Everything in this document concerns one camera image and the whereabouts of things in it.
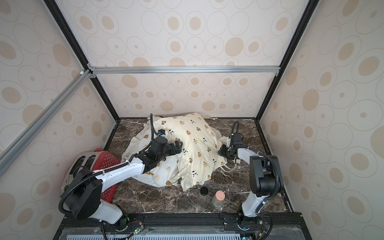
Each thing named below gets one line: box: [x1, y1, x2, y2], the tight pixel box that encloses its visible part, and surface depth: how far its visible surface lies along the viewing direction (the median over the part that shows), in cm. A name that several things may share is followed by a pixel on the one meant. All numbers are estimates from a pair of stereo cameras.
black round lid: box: [200, 186, 209, 196], surface depth 76 cm
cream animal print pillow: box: [157, 112, 228, 191], surface depth 88 cm
